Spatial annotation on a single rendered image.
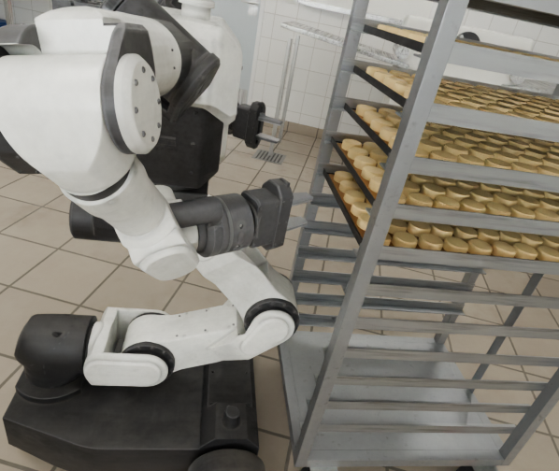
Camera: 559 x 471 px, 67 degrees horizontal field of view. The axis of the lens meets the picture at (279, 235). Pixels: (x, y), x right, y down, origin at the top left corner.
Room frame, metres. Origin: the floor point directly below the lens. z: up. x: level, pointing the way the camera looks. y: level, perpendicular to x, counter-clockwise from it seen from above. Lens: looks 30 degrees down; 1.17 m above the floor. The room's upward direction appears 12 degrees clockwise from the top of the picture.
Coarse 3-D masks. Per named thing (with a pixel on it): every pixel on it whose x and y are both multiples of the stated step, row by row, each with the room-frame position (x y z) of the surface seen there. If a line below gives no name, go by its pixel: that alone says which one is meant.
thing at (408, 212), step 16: (368, 208) 0.72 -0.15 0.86; (400, 208) 0.70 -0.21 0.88; (416, 208) 0.71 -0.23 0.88; (432, 208) 0.72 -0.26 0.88; (464, 224) 0.73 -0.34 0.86; (480, 224) 0.74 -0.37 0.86; (496, 224) 0.75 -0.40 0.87; (512, 224) 0.75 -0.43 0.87; (528, 224) 0.76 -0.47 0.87; (544, 224) 0.77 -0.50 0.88
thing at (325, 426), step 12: (372, 432) 0.73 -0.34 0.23; (384, 432) 0.74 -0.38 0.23; (396, 432) 0.75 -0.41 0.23; (408, 432) 0.76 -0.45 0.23; (420, 432) 0.76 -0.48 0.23; (432, 432) 0.77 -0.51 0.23; (444, 432) 0.78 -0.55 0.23; (456, 432) 0.79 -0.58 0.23; (468, 432) 0.79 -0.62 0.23; (480, 432) 0.80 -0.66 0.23; (492, 432) 0.81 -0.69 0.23; (504, 432) 0.82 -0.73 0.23
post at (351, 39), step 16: (368, 0) 1.11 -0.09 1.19; (352, 16) 1.11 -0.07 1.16; (352, 32) 1.11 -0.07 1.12; (352, 48) 1.11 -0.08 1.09; (336, 80) 1.12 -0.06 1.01; (336, 112) 1.11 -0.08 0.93; (336, 128) 1.11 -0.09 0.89; (320, 144) 1.13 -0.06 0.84; (320, 160) 1.11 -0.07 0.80; (320, 192) 1.11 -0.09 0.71; (304, 240) 1.11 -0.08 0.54
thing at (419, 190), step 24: (360, 144) 1.05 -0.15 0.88; (360, 168) 0.92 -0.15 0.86; (408, 192) 0.81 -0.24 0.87; (432, 192) 0.82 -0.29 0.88; (456, 192) 0.84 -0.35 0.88; (480, 192) 0.88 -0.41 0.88; (504, 192) 0.94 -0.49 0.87; (528, 192) 0.95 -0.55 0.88; (528, 216) 0.79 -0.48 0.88; (552, 216) 0.82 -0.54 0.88
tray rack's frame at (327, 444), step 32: (448, 320) 1.23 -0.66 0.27; (512, 320) 1.03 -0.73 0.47; (288, 352) 1.03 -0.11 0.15; (320, 352) 1.06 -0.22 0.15; (288, 384) 0.90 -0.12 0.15; (288, 416) 0.80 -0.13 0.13; (352, 416) 0.83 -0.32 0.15; (384, 416) 0.86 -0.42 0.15; (416, 416) 0.88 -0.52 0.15; (448, 416) 0.91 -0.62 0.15; (480, 416) 0.93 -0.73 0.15; (544, 416) 0.80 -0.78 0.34; (320, 448) 0.71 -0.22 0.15; (352, 448) 0.73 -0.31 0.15; (384, 448) 0.75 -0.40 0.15; (416, 448) 0.77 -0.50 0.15; (448, 448) 0.79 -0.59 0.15; (480, 448) 0.82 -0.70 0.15; (512, 448) 0.79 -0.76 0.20
